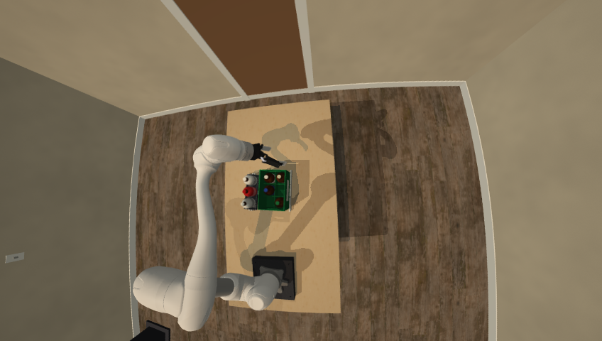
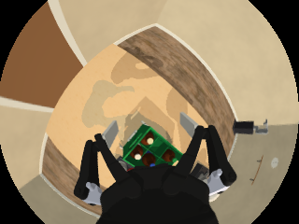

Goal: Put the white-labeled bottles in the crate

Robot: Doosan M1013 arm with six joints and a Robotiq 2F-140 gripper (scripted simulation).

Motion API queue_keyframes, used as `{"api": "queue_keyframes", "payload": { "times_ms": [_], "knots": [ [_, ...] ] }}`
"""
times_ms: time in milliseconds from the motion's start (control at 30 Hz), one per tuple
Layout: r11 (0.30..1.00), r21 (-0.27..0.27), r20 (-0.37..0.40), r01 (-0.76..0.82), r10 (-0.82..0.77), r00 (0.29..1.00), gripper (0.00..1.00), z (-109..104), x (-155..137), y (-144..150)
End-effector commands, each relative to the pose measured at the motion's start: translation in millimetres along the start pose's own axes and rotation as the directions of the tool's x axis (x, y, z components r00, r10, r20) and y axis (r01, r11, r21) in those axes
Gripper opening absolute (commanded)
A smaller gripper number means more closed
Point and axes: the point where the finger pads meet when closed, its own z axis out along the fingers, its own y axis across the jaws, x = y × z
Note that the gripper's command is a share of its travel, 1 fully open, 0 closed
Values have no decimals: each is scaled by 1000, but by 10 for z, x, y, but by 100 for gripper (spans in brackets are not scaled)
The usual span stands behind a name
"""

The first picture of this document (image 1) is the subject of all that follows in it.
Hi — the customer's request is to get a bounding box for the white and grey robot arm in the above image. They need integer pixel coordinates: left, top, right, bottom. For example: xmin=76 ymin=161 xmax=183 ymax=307
xmin=133 ymin=134 xmax=288 ymax=331

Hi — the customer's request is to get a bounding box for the white bottle with grey label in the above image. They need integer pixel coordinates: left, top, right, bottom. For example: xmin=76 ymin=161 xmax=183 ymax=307
xmin=243 ymin=175 xmax=257 ymax=185
xmin=241 ymin=198 xmax=256 ymax=208

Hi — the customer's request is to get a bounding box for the red bottle with pale label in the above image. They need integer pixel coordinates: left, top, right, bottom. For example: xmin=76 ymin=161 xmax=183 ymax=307
xmin=242 ymin=187 xmax=257 ymax=197

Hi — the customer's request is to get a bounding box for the brown bottle with blue cap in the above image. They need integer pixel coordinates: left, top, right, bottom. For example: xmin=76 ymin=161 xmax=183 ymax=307
xmin=264 ymin=185 xmax=275 ymax=195

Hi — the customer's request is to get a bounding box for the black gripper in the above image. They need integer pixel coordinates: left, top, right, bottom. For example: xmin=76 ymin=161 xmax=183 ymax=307
xmin=251 ymin=143 xmax=287 ymax=168

